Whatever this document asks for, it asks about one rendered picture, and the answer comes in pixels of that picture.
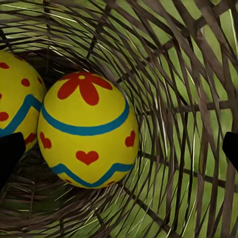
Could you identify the easter egg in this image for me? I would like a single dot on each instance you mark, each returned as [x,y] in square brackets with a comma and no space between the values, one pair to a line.
[87,131]
[22,91]

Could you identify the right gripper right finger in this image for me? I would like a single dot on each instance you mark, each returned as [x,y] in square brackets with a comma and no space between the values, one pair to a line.
[230,148]

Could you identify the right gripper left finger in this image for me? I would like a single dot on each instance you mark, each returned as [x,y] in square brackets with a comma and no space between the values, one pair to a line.
[12,147]

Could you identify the wicker basket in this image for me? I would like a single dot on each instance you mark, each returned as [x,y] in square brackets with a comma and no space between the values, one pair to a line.
[163,114]

